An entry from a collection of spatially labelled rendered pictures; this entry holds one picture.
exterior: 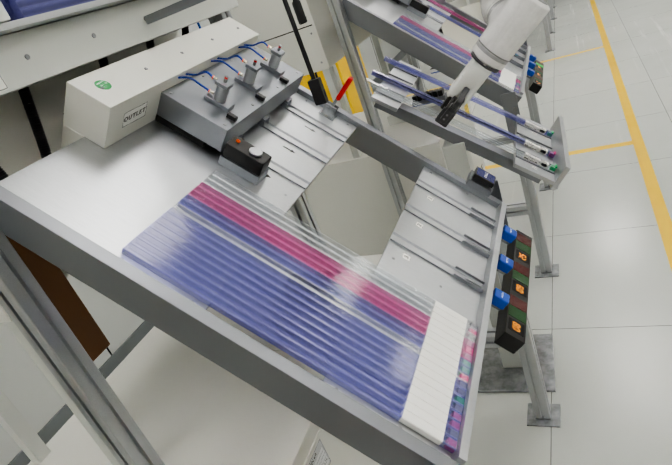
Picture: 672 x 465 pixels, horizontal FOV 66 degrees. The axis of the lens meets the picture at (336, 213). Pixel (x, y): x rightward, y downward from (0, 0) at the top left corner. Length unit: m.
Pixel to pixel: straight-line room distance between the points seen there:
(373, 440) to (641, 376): 1.22
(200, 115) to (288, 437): 0.59
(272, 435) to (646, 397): 1.11
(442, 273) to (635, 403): 0.92
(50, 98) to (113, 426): 0.57
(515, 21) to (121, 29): 0.77
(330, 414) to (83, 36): 0.68
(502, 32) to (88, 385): 1.01
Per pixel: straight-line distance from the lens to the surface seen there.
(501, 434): 1.70
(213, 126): 0.93
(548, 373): 1.82
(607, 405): 1.74
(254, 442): 1.04
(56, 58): 0.91
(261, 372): 0.70
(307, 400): 0.70
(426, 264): 0.95
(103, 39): 0.98
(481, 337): 0.87
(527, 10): 1.20
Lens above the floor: 1.30
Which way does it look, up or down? 23 degrees down
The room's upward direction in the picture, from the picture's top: 21 degrees counter-clockwise
